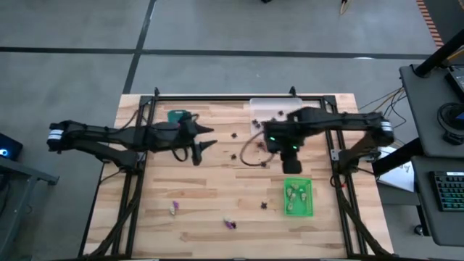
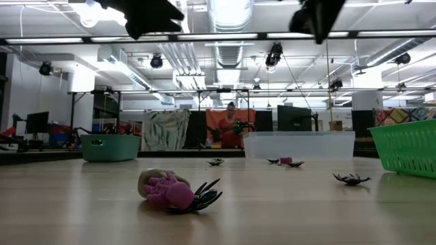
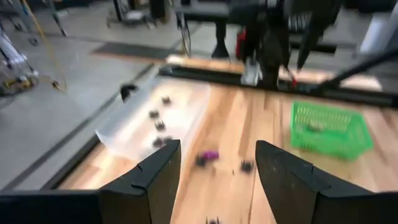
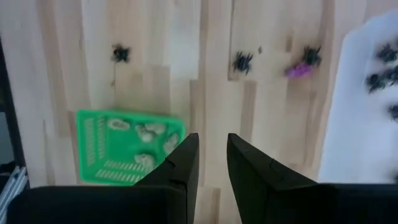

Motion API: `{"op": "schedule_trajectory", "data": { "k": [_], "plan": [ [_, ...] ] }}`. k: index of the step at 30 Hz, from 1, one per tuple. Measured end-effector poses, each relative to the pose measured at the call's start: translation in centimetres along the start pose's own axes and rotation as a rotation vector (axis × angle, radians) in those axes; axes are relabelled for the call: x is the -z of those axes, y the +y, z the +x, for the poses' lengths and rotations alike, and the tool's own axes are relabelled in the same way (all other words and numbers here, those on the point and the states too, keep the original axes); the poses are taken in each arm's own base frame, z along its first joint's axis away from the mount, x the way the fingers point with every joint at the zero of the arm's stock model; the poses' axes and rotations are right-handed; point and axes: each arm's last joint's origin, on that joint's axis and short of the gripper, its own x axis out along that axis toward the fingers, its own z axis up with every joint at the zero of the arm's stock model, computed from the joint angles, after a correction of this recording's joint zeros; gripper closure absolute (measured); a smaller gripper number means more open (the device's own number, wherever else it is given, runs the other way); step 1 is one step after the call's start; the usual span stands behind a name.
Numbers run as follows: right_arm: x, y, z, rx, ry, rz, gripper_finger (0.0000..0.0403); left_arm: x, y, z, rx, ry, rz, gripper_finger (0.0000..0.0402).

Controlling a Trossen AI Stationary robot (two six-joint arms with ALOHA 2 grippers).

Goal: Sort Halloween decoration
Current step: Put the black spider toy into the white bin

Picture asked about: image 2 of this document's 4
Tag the brown cardboard box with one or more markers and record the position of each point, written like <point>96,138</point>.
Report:
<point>337,126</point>

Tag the leaf print cloth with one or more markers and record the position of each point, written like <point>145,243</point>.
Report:
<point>163,129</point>

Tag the teal plastic basket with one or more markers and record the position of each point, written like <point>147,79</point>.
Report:
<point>116,149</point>

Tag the blue storage box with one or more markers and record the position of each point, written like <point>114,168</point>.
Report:
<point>58,139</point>

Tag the cream plastic skull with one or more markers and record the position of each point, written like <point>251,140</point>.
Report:
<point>150,175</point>

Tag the purple plastic toy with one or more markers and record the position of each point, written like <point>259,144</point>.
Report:
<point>286,160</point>
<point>173,195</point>

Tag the green plastic basket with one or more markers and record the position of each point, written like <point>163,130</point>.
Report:
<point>405,149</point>

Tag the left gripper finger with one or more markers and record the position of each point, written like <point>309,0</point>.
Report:
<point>146,10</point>
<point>146,27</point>

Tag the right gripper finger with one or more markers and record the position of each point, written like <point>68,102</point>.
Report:
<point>325,17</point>

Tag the black flat panel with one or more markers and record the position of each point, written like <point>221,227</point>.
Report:
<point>197,129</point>
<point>264,120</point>

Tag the person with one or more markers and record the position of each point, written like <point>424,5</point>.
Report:
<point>231,112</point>

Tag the orange backdrop board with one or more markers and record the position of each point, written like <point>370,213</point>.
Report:
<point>214,117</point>

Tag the silver ventilation duct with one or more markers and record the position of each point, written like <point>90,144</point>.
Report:
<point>230,56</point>

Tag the clear plastic bin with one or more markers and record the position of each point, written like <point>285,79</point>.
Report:
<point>299,146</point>

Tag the background robot station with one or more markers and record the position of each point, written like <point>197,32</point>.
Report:
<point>16,120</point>

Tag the black aluminium table frame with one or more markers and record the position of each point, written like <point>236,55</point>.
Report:
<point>51,156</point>

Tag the black plastic spider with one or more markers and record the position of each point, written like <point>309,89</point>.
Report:
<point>206,199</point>
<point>295,164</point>
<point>351,179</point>
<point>216,162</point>
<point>273,160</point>

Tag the colourful patterned cloth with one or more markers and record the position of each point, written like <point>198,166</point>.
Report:
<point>402,115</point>

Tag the red storage box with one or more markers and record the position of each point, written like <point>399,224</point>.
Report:
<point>58,128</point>

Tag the black ceiling spotlight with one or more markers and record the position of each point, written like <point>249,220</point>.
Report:
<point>336,84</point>
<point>45,69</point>
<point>156,62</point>
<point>274,54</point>
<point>403,58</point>

